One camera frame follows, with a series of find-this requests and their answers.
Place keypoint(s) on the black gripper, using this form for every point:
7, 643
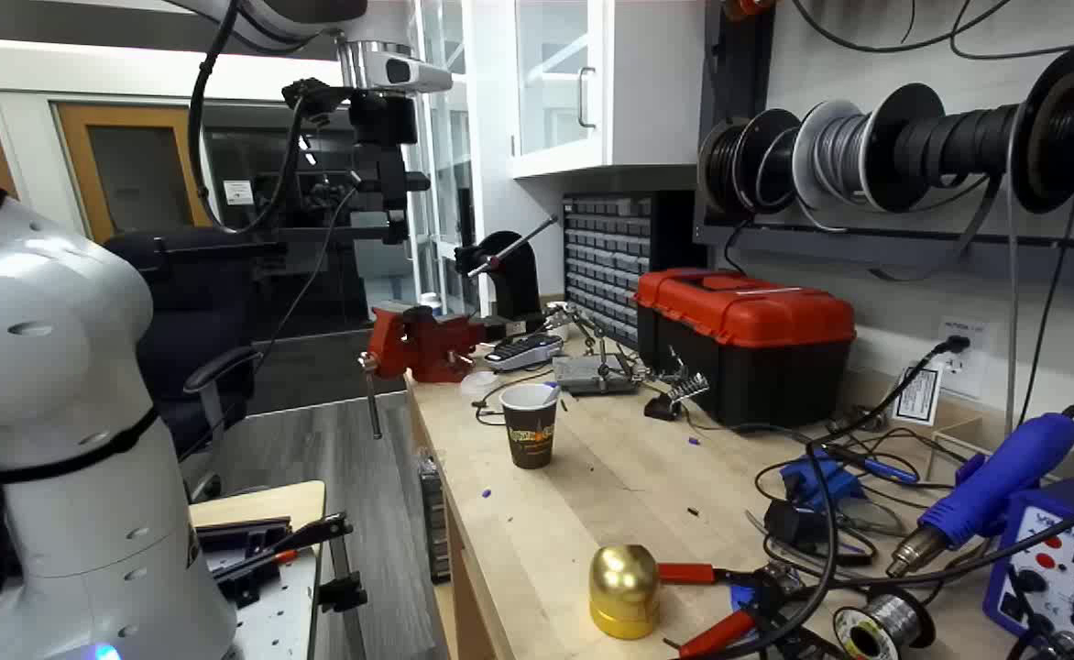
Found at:
356, 141

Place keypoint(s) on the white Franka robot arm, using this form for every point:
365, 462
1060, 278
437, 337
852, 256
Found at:
46, 368

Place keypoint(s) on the brown paper cup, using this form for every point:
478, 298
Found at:
529, 434

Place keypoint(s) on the red bench vise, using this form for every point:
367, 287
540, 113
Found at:
432, 348

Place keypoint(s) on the black rounded device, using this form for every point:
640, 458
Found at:
524, 356

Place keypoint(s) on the grey small parts drawer cabinet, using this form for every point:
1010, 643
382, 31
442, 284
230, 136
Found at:
609, 260

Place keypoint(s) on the black office chair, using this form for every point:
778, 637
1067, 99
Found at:
193, 304

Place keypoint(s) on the grey electronic board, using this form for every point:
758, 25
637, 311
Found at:
596, 374

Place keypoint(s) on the black helping hand stand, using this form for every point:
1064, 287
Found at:
668, 406

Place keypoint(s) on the black bar clamp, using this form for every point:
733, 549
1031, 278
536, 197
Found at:
279, 549
338, 590

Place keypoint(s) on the red black toolbox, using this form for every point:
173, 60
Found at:
744, 368

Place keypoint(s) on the gold metal bell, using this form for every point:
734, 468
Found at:
625, 590

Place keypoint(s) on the grey metal spool rack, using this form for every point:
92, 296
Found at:
879, 252

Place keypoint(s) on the small blue device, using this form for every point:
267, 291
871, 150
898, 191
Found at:
824, 479

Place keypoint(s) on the blue soldering station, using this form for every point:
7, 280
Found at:
1073, 575

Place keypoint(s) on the white wall cabinet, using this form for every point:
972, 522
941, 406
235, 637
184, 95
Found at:
659, 75

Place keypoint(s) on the white wall outlet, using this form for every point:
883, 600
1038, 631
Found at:
968, 331

